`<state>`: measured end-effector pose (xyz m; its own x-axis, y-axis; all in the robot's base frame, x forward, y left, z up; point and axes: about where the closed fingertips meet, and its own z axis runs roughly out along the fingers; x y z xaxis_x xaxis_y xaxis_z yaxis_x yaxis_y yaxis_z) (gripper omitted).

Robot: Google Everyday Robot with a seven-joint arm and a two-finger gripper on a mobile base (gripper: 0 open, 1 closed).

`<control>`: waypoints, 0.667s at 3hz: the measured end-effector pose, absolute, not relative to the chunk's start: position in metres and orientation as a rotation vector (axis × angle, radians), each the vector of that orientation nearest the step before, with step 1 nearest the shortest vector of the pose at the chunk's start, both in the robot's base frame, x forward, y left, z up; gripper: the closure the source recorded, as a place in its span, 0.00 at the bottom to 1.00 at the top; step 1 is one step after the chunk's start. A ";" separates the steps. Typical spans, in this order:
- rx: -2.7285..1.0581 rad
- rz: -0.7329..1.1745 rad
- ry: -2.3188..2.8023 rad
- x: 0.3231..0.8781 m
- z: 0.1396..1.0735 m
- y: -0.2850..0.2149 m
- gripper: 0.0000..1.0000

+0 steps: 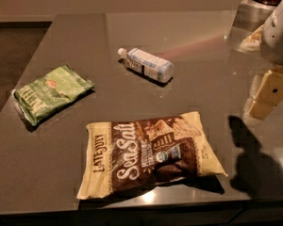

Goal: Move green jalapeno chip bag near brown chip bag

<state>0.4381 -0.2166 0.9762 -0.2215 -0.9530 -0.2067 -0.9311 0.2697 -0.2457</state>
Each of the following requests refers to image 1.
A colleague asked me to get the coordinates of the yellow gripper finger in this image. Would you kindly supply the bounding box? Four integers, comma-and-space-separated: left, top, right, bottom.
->
247, 65, 283, 121

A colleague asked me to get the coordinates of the green jalapeno chip bag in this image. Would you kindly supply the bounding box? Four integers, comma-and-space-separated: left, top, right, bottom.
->
12, 65, 95, 126

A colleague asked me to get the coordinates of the white plastic bottle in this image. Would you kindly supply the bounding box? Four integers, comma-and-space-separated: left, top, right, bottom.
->
118, 48, 174, 84

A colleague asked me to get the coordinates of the brown sea salt chip bag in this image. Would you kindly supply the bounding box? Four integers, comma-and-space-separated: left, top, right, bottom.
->
77, 112, 225, 200

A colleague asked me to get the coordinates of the metal dispenser base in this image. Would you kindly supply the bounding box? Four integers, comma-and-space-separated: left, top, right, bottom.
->
232, 0, 275, 32

